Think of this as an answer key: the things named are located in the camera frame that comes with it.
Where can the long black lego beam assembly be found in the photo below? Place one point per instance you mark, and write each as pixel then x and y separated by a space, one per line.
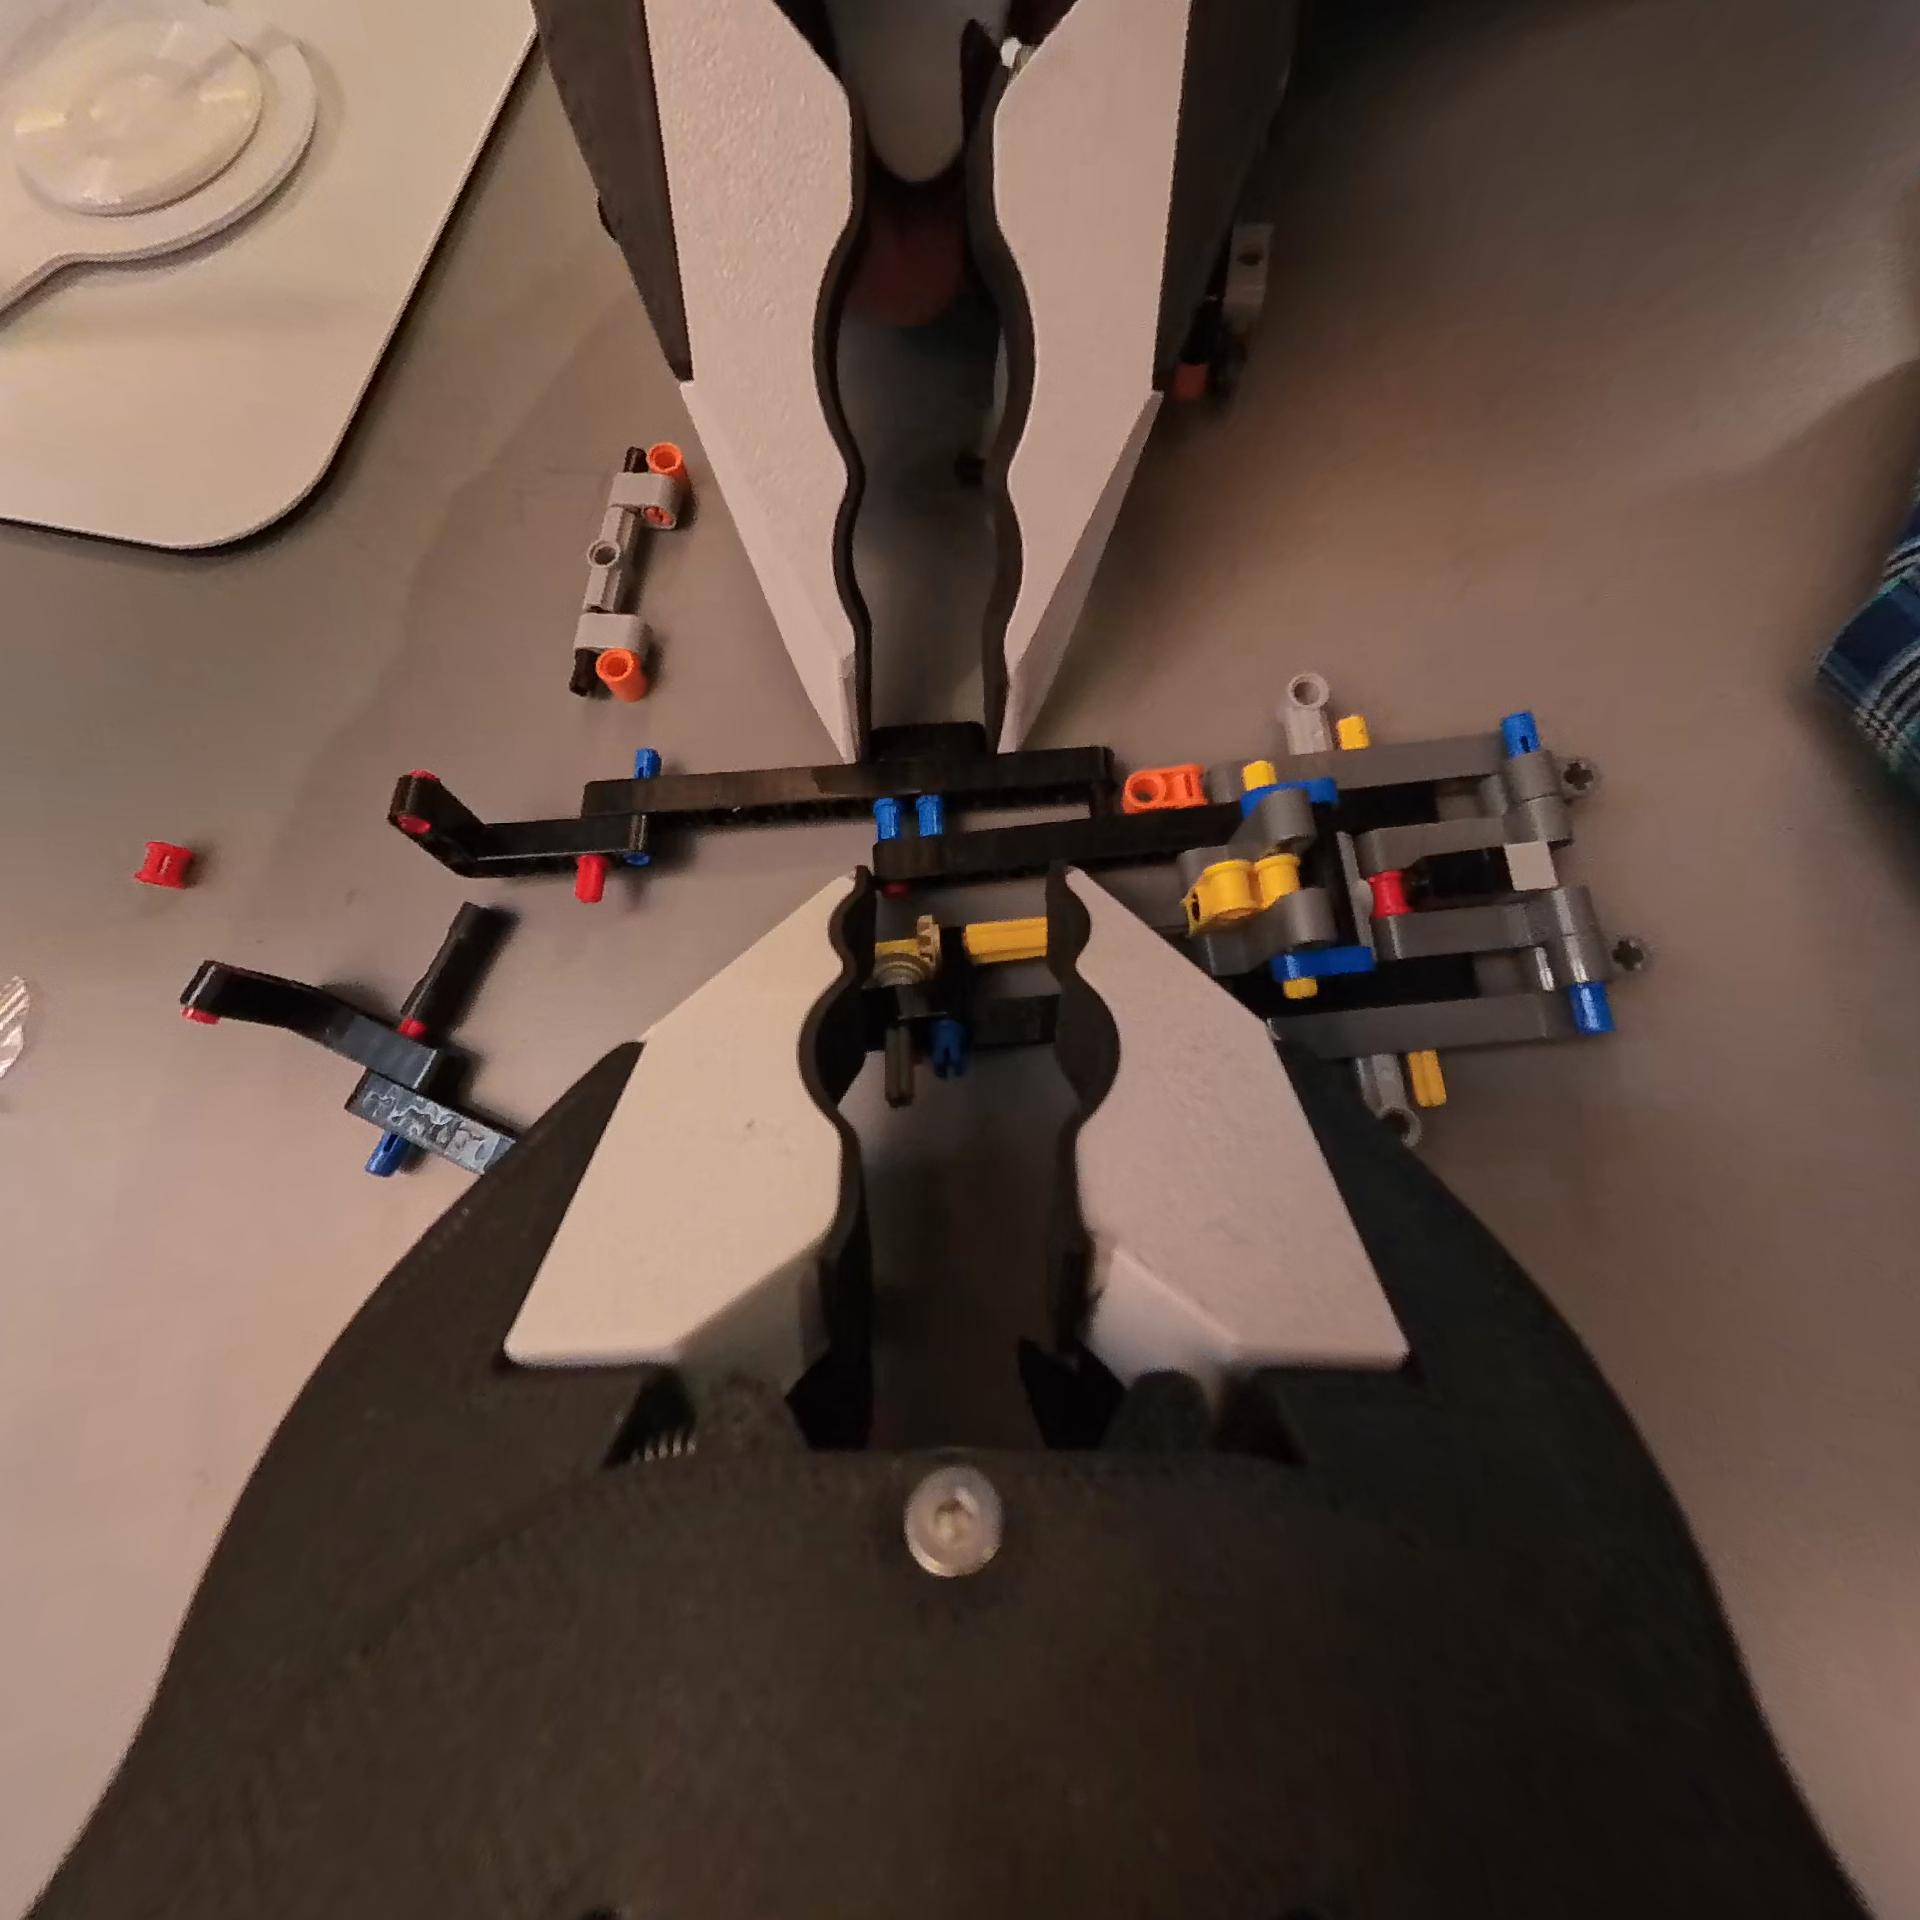
pixel 721 796

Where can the black lego cross assembly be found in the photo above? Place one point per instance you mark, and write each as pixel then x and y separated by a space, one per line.
pixel 339 1026

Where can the grey orange lego connector assembly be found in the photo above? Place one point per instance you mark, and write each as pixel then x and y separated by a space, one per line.
pixel 616 564

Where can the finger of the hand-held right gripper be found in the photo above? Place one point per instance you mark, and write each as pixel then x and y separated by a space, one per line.
pixel 750 301
pixel 1088 301

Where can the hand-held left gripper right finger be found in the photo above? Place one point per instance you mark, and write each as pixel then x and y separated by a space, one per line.
pixel 1243 1201

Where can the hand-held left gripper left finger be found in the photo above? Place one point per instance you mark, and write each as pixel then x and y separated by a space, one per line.
pixel 690 1201

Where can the black lego axle grey connector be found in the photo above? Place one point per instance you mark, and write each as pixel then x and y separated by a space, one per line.
pixel 1249 270

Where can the white stand base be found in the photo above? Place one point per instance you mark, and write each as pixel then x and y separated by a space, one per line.
pixel 299 390

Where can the red lego bush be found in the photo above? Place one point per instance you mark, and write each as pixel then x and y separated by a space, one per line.
pixel 164 864

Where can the clear plastic piece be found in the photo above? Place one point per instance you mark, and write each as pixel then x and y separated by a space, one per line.
pixel 12 1026

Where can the blue plaid cloth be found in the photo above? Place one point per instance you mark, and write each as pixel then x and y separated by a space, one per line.
pixel 1882 662

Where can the grey black lego chassis assembly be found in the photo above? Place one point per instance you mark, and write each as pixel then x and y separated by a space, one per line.
pixel 1441 930

